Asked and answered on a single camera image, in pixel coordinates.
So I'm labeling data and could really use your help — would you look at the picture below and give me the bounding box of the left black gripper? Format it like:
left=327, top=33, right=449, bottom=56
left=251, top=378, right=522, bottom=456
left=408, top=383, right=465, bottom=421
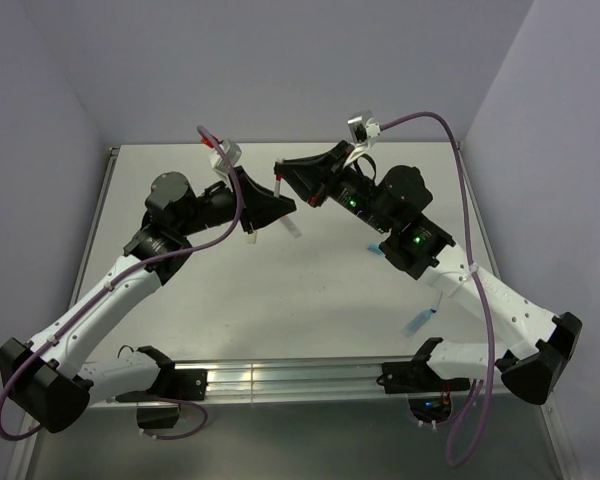
left=174, top=164, right=294, bottom=236

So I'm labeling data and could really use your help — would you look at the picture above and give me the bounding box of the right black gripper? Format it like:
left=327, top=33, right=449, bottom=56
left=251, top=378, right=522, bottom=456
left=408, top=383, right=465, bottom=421
left=273, top=142, right=392, bottom=235

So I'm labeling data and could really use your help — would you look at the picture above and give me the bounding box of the clear orange highlighter pen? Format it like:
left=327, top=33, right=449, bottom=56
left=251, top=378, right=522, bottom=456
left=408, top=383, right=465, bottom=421
left=280, top=216, right=302, bottom=238

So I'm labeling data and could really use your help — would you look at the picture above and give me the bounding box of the light blue pen cap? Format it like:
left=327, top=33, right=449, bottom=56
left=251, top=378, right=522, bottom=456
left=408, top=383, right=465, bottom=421
left=367, top=243, right=383, bottom=256

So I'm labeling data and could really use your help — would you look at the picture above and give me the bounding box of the clear blue highlighter pen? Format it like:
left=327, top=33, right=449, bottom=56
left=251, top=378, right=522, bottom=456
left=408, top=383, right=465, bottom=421
left=401, top=309, right=437, bottom=338

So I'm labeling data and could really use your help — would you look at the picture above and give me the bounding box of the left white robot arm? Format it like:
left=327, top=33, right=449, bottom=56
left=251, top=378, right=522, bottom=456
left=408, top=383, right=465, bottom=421
left=0, top=167, right=296, bottom=440

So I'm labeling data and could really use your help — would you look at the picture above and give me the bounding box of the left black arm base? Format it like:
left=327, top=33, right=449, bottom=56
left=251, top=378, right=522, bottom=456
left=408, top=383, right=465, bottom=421
left=146, top=368, right=208, bottom=401

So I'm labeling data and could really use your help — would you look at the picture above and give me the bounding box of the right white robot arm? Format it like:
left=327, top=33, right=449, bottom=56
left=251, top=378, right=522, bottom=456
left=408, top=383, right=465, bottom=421
left=274, top=141, right=582, bottom=405

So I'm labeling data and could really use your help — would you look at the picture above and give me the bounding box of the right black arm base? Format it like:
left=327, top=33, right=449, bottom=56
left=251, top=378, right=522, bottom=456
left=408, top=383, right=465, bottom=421
left=376, top=361, right=471, bottom=394

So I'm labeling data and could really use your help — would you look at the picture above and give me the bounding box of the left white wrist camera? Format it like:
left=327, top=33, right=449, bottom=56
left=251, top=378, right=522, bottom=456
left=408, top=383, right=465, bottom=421
left=202, top=138, right=242, bottom=185

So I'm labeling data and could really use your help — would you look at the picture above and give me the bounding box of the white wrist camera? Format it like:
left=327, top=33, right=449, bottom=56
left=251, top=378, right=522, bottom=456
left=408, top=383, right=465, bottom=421
left=202, top=138, right=242, bottom=185
left=345, top=110, right=381, bottom=165

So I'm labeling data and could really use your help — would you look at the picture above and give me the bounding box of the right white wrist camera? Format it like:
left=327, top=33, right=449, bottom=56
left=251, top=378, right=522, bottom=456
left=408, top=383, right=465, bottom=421
left=345, top=110, right=381, bottom=165

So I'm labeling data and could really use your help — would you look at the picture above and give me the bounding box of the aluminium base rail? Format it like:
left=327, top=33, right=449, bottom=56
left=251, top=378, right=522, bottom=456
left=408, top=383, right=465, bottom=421
left=89, top=349, right=554, bottom=409

